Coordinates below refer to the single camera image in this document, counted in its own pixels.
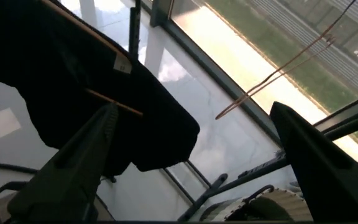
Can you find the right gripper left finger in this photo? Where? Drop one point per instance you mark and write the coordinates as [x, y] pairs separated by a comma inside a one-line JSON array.
[[70, 174]]

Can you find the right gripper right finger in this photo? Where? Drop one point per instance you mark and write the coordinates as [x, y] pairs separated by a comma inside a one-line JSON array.
[[331, 174]]

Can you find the white laundry basket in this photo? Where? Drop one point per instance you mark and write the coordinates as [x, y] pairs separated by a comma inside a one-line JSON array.
[[278, 199]]

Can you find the black clothes rack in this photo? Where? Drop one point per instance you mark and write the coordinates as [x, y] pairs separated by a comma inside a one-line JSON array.
[[259, 168]]

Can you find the black garment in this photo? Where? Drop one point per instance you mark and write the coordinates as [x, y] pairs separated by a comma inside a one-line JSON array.
[[57, 77]]

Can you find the window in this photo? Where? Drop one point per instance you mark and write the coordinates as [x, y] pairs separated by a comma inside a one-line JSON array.
[[216, 76]]

